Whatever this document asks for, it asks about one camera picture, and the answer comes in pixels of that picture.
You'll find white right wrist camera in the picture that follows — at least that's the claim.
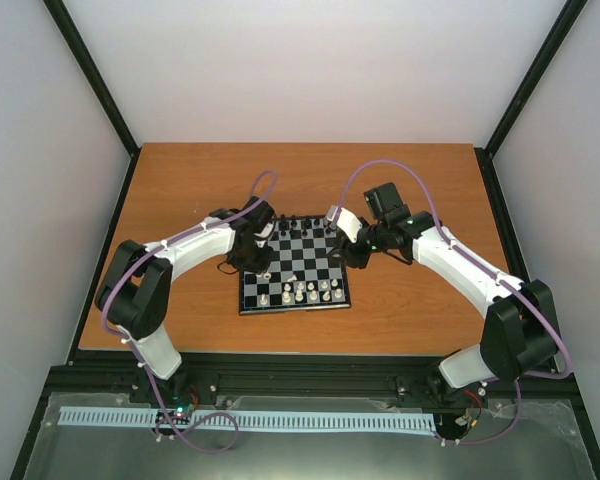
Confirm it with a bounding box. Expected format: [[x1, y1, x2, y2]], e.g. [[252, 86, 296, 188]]
[[325, 205, 363, 243]]

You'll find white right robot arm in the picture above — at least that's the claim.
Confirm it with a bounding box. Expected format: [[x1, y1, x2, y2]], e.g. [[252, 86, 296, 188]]
[[326, 182, 559, 395]]

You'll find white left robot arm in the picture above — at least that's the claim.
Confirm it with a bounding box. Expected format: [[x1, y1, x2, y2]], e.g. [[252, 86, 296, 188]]
[[94, 196, 275, 403]]

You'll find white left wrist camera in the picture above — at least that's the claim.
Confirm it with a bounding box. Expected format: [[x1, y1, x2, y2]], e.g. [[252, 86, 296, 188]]
[[255, 222, 275, 241]]

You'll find black and grey chessboard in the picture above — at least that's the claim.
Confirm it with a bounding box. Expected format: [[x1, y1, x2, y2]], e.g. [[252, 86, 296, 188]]
[[239, 215, 352, 316]]

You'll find light blue cable duct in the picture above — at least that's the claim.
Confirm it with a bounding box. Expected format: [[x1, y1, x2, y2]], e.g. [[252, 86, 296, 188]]
[[57, 406, 436, 436]]

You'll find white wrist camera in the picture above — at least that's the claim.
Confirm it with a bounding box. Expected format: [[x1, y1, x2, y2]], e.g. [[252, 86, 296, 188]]
[[255, 222, 275, 241], [325, 205, 363, 243]]

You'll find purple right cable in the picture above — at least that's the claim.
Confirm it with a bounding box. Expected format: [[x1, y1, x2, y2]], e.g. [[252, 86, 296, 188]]
[[335, 159, 575, 446]]

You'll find black aluminium frame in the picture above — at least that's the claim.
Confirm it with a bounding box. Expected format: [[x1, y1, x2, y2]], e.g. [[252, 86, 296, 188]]
[[11, 0, 587, 479]]

